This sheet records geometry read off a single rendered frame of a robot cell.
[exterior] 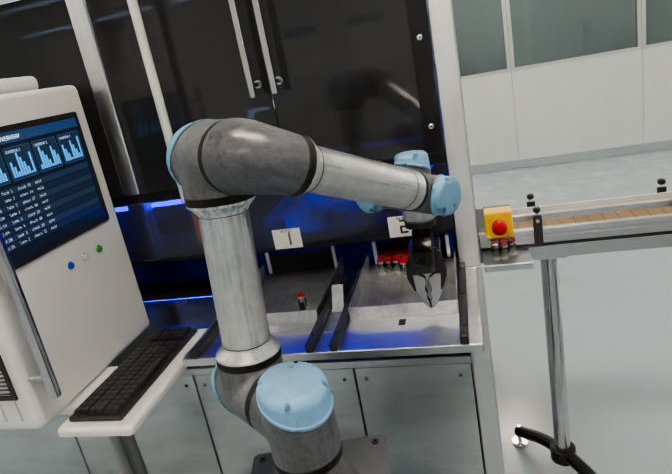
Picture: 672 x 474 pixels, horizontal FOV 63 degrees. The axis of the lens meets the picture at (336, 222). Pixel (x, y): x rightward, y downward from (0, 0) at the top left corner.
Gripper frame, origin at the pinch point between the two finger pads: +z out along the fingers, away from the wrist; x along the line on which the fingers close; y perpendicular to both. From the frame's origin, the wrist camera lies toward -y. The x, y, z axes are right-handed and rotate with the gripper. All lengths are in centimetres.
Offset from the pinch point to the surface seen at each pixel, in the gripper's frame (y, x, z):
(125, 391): -17, 73, 9
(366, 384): 28, 26, 39
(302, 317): 1.1, 32.0, 1.7
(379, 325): -2.3, 12.4, 3.5
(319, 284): 23.8, 33.3, 2.8
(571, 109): 488, -120, 28
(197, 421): 28, 88, 51
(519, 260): 29.1, -22.4, 2.9
